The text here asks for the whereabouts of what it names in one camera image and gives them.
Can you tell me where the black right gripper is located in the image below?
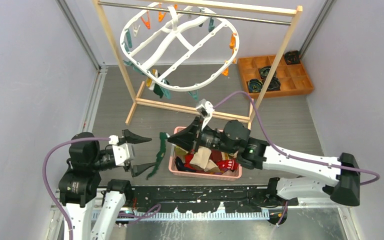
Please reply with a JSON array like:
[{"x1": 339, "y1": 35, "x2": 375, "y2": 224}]
[{"x1": 168, "y1": 115, "x2": 237, "y2": 155}]

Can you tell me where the green sock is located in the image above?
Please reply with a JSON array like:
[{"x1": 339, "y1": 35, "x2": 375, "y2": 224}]
[
  {"x1": 145, "y1": 69, "x2": 171, "y2": 99},
  {"x1": 146, "y1": 132, "x2": 170, "y2": 180}
]

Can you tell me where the beige brown block sock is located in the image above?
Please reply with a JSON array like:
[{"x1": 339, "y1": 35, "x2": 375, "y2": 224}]
[{"x1": 189, "y1": 146, "x2": 221, "y2": 173}]

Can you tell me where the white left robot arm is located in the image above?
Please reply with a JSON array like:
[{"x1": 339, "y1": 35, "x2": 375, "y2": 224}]
[{"x1": 58, "y1": 129, "x2": 154, "y2": 240}]

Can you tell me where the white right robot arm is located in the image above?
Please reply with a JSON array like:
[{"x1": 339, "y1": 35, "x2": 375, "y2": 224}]
[{"x1": 167, "y1": 117, "x2": 361, "y2": 207}]

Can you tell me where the white oval clip hanger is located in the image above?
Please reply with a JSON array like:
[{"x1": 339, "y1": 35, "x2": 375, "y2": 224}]
[{"x1": 119, "y1": 1, "x2": 240, "y2": 92}]

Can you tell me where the pink perforated plastic basket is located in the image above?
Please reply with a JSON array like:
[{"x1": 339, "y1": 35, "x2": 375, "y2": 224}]
[{"x1": 168, "y1": 145, "x2": 243, "y2": 181}]

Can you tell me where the rolled dark sock in tray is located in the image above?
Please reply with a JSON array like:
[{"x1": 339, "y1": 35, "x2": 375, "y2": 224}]
[{"x1": 258, "y1": 65, "x2": 271, "y2": 79}]

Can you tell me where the orange wooden divided tray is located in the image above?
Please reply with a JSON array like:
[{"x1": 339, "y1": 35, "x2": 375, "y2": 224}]
[{"x1": 237, "y1": 55, "x2": 314, "y2": 99}]

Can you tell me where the metal hanging rod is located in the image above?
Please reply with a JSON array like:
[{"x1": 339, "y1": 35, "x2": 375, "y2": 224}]
[{"x1": 97, "y1": 1, "x2": 291, "y2": 26}]

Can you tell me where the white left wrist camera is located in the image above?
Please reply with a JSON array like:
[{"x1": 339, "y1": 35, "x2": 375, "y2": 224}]
[{"x1": 108, "y1": 135, "x2": 136, "y2": 167}]

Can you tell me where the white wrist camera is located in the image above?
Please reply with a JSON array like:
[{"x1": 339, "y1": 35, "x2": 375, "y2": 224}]
[
  {"x1": 195, "y1": 98, "x2": 214, "y2": 130},
  {"x1": 108, "y1": 135, "x2": 136, "y2": 167}
]

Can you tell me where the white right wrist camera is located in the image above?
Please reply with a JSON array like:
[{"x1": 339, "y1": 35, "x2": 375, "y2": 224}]
[{"x1": 195, "y1": 98, "x2": 214, "y2": 130}]

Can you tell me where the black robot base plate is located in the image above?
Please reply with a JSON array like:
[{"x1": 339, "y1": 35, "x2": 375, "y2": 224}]
[{"x1": 124, "y1": 185, "x2": 285, "y2": 214}]

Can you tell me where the wooden clothes rack frame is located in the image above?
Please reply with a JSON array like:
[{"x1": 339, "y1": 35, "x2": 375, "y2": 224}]
[{"x1": 91, "y1": 0, "x2": 304, "y2": 131}]

